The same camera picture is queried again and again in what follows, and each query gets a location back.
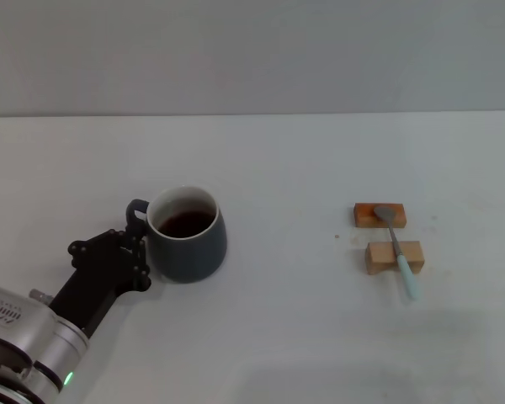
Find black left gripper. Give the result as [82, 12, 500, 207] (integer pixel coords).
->
[48, 205, 154, 338]

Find dark grey ceramic coffee cup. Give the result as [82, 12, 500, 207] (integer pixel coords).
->
[125, 184, 228, 284]

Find spoon with light blue handle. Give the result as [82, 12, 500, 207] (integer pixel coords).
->
[373, 205, 421, 300]

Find reddish brown wooden block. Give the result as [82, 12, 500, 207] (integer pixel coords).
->
[353, 202, 407, 229]

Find light tan wooden block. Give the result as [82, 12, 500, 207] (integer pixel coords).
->
[364, 240, 426, 276]

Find left arm metal cable plug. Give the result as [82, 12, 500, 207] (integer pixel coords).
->
[29, 288, 54, 305]

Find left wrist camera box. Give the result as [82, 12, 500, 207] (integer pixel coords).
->
[0, 281, 54, 338]

